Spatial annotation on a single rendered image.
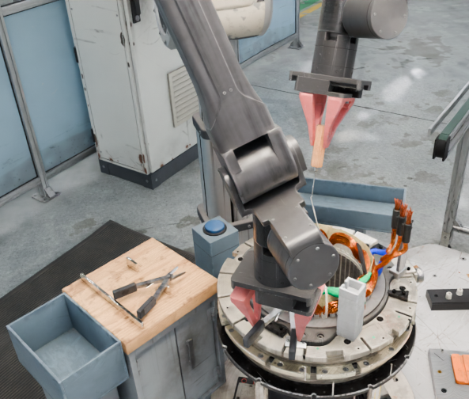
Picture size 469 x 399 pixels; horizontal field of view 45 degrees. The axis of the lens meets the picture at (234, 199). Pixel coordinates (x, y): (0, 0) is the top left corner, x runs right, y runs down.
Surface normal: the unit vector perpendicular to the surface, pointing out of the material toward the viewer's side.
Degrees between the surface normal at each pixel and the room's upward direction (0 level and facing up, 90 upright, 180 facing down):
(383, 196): 90
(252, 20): 107
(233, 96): 72
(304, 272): 89
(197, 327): 90
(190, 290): 0
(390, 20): 78
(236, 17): 100
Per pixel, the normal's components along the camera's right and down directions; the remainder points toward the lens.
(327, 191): -0.30, 0.53
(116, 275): -0.05, -0.84
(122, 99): -0.57, 0.47
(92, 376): 0.70, 0.35
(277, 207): -0.33, -0.75
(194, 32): 0.20, 0.24
